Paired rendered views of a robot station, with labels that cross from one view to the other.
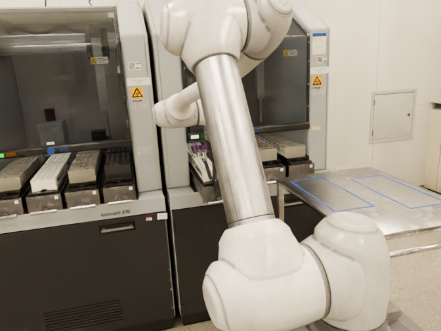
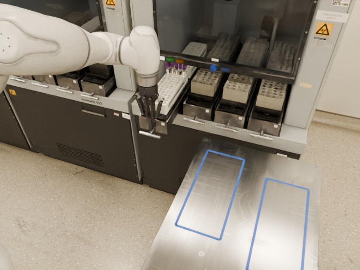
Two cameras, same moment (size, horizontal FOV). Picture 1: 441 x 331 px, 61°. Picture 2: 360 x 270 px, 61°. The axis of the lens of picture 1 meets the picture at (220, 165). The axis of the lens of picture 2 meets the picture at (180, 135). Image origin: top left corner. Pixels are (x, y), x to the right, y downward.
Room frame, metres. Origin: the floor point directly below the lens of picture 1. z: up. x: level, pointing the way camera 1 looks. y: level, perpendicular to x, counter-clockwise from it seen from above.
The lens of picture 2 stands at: (0.71, -0.65, 1.65)
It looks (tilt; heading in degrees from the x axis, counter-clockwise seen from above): 42 degrees down; 34
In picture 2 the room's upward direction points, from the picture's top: straight up
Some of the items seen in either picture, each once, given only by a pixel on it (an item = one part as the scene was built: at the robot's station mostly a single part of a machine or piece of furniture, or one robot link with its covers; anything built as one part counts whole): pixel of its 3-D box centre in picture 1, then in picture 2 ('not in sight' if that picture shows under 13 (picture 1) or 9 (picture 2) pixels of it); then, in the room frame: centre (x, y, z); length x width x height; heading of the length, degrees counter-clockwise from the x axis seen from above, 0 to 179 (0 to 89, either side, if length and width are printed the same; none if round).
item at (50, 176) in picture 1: (50, 177); not in sight; (1.66, 0.78, 0.83); 0.30 x 0.10 x 0.06; 13
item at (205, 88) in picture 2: not in sight; (202, 88); (1.76, -0.08, 0.85); 0.12 x 0.02 x 0.06; 104
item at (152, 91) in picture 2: (216, 151); (148, 91); (1.48, 0.01, 0.96); 0.08 x 0.07 x 0.09; 103
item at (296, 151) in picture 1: (294, 152); (269, 101); (1.83, -0.37, 0.85); 0.12 x 0.02 x 0.06; 102
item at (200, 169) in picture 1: (207, 168); (167, 90); (1.67, 0.06, 0.83); 0.30 x 0.10 x 0.06; 13
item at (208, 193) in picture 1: (202, 171); (178, 85); (1.80, 0.09, 0.78); 0.73 x 0.14 x 0.09; 13
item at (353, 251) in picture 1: (346, 264); not in sight; (0.72, -0.26, 0.87); 0.18 x 0.16 x 0.22; 108
